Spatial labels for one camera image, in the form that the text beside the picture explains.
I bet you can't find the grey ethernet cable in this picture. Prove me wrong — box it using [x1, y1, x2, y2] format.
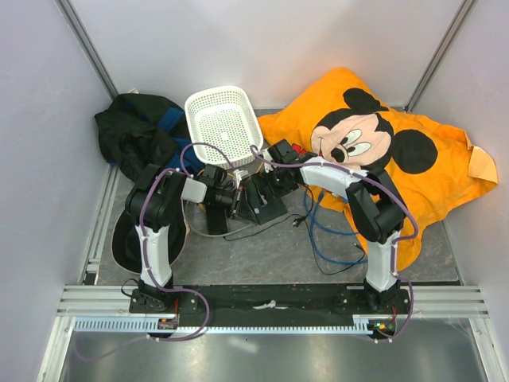
[182, 198, 255, 238]

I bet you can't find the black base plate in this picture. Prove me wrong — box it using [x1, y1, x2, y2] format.
[129, 283, 410, 325]

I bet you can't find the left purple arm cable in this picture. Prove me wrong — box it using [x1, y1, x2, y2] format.
[73, 142, 239, 361]

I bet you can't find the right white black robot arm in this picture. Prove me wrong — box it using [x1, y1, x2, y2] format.
[256, 140, 408, 314]

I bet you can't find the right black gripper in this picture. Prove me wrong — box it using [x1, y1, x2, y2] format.
[251, 165, 300, 207]

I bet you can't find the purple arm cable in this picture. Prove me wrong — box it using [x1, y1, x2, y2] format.
[249, 145, 419, 345]
[73, 142, 239, 361]

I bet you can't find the white plastic basket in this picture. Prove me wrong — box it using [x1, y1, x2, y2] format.
[185, 86, 264, 169]

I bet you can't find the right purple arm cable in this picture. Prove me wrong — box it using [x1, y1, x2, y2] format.
[249, 145, 419, 345]

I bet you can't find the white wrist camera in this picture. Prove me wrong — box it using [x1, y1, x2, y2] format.
[258, 149, 274, 173]
[232, 170, 249, 189]

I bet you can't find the orange Mickey Mouse pillowcase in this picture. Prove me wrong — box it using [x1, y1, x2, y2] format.
[258, 68, 499, 271]

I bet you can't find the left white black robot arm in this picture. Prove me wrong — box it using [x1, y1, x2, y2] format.
[126, 164, 243, 313]

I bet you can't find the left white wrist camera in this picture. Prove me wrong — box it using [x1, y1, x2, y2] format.
[232, 170, 249, 189]

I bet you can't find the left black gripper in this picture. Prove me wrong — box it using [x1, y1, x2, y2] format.
[212, 187, 257, 225]

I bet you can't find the black round hat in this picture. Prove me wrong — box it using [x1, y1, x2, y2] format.
[111, 202, 189, 275]

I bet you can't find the blue ethernet cable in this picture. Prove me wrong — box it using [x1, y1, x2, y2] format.
[304, 186, 369, 266]
[308, 190, 369, 236]

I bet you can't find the black blue jacket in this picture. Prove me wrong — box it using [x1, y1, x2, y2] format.
[94, 92, 204, 182]

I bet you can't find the black power cable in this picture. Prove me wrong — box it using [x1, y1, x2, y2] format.
[222, 212, 369, 276]

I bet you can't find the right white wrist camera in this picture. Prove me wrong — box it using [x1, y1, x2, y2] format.
[258, 149, 274, 173]

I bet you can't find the black network switch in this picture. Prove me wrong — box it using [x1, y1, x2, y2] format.
[244, 174, 287, 225]

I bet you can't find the grey slotted cable duct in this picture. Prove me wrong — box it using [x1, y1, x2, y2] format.
[73, 317, 373, 335]

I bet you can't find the black power adapter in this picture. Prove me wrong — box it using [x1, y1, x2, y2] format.
[205, 205, 228, 236]

